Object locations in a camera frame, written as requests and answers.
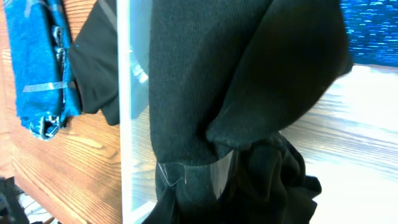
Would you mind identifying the black garment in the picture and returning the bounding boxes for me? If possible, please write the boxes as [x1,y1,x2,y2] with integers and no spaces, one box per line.
[146,0,353,223]
[69,0,119,126]

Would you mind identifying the blue denim jeans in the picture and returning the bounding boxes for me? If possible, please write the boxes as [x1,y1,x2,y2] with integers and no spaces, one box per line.
[3,0,81,141]

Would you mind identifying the clear plastic storage bin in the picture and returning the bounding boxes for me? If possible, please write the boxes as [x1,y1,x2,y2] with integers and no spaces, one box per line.
[117,1,397,223]

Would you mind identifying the blue sparkly garment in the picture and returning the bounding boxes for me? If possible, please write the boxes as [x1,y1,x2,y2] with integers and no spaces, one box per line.
[340,0,398,67]

